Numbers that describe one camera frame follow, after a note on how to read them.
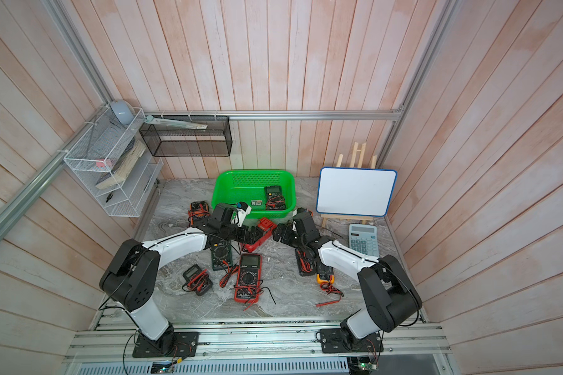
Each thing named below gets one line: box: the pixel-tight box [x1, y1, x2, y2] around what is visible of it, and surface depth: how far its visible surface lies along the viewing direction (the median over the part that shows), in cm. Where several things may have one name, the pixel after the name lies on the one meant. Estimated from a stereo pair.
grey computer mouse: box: [109, 101, 136, 125], surface depth 84 cm
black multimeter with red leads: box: [294, 247, 317, 277], surface depth 89 cm
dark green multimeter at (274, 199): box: [264, 185, 287, 211], surface depth 110 cm
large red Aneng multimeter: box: [233, 253, 264, 303], surface depth 85 cm
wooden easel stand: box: [319, 142, 377, 228], surface depth 89 cm
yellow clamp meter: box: [315, 264, 336, 286], surface depth 87 cm
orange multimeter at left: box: [187, 200, 212, 226], surface depth 106 cm
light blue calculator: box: [348, 223, 380, 258], surface depth 98 cm
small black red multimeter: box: [181, 264, 213, 297], surface depth 85 cm
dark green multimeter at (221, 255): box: [211, 240, 234, 271], surface depth 92 cm
